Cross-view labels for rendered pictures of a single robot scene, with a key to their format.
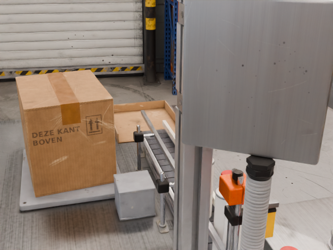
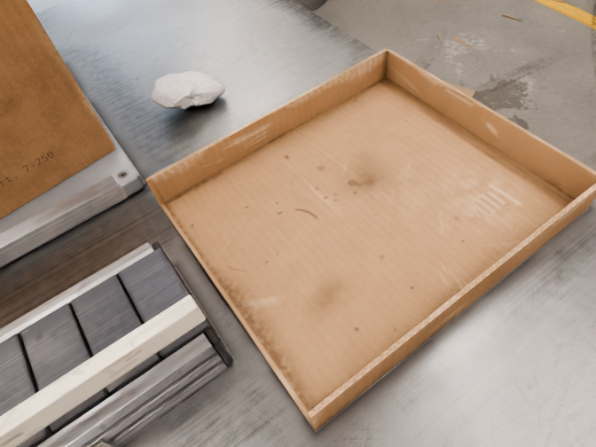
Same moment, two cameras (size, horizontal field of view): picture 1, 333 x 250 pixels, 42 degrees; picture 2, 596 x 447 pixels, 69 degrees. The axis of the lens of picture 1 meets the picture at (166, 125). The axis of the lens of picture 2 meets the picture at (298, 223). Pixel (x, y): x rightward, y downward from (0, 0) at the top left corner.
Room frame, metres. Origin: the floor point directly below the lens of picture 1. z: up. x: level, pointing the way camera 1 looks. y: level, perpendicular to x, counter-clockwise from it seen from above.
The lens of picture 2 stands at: (1.50, -0.14, 1.16)
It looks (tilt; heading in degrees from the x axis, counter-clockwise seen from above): 53 degrees down; 78
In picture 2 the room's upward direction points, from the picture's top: 10 degrees counter-clockwise
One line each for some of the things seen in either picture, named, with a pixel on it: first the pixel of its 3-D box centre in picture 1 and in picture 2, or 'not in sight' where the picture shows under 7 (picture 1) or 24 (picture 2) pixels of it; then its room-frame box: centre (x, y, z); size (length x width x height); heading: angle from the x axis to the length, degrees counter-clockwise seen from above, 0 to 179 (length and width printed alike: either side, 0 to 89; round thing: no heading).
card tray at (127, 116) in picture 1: (143, 119); (359, 193); (1.61, 0.09, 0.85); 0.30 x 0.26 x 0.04; 15
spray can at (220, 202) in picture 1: (226, 215); not in sight; (0.78, -0.13, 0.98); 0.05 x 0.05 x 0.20
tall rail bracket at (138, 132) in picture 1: (145, 147); not in sight; (1.24, 0.07, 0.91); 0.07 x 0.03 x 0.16; 105
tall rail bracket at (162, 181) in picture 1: (170, 198); not in sight; (0.95, -0.01, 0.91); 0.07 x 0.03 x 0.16; 105
